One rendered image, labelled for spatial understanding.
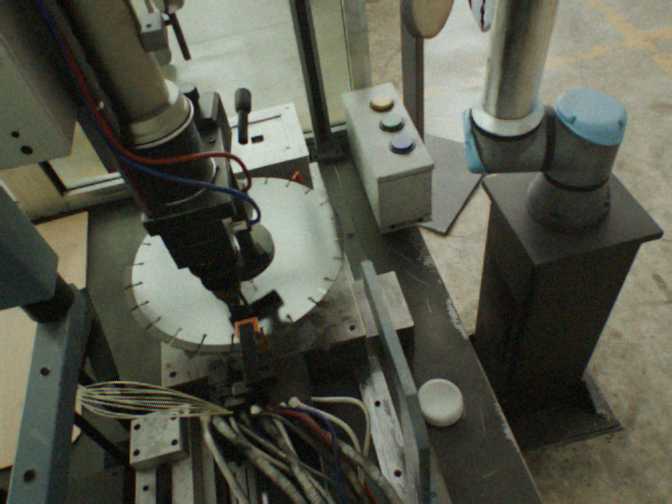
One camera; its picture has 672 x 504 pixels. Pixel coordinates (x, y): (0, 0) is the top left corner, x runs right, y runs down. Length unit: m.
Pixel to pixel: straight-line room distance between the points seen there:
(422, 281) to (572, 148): 0.34
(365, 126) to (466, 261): 1.01
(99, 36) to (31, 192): 0.96
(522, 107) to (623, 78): 2.02
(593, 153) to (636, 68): 2.01
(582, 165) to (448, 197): 1.21
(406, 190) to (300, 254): 0.30
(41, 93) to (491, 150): 0.75
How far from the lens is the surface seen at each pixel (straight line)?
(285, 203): 0.91
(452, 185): 2.27
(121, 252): 1.25
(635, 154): 2.54
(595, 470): 1.73
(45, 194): 1.39
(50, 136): 0.42
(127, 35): 0.45
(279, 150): 1.10
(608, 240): 1.14
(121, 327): 1.12
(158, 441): 0.81
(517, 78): 0.90
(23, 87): 0.40
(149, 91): 0.47
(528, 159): 1.02
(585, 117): 1.02
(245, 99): 0.67
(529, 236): 1.12
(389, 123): 1.11
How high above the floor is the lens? 1.57
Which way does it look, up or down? 49 degrees down
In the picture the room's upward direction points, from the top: 11 degrees counter-clockwise
